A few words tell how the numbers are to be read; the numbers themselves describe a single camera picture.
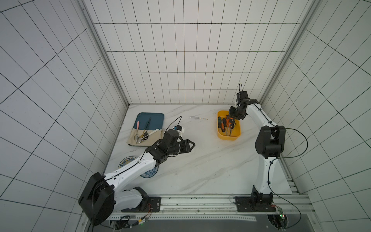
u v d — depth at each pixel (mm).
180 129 738
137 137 983
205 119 1099
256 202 649
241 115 837
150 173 830
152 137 958
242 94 811
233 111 893
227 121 1043
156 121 1097
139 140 974
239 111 842
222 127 1029
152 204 726
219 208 726
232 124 1033
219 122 1065
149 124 1067
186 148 682
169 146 601
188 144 706
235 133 1002
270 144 566
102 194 390
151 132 1002
